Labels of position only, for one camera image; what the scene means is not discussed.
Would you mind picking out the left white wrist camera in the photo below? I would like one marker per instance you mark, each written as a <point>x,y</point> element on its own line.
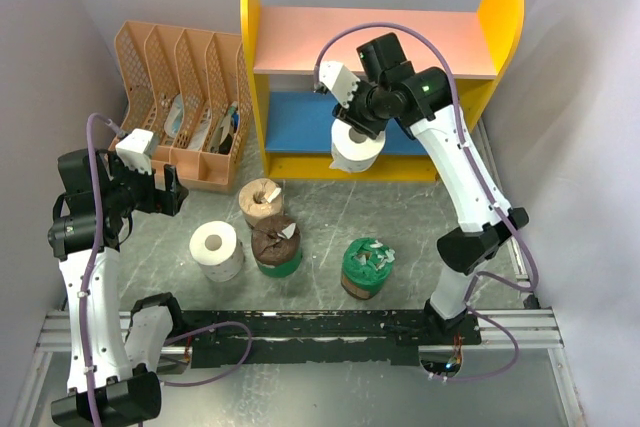
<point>136,150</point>

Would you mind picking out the brown green wrapped paper roll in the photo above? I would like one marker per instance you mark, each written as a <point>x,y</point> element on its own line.
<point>276,245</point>

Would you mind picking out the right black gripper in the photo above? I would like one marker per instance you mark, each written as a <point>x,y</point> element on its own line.
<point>349,115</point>

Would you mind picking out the yellow pink blue shelf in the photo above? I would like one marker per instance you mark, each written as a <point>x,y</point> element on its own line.
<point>282,43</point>

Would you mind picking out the white dotted toilet paper roll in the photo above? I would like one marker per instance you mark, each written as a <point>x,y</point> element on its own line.
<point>217,249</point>

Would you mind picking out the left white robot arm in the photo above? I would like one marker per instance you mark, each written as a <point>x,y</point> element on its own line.
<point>113,378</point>

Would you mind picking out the beige wrapped paper roll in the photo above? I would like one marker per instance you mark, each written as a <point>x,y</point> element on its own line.
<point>259,199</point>

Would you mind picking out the white floral toilet paper roll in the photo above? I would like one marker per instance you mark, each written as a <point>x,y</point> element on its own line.
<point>351,151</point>

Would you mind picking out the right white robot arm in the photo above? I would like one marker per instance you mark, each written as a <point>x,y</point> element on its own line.
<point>426,107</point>

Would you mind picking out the items in file organizer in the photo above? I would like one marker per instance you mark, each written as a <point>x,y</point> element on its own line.
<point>219,141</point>

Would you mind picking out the orange plastic file organizer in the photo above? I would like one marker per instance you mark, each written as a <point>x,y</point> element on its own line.
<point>156,63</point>

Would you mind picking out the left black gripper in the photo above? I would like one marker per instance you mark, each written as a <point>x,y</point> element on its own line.
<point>116,170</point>

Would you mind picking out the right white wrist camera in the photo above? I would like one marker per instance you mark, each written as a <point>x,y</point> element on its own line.
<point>335,78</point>

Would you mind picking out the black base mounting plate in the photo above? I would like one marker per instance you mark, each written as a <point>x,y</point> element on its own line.
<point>396,336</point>

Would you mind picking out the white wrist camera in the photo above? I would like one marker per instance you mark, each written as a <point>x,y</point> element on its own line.
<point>136,150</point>
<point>335,78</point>

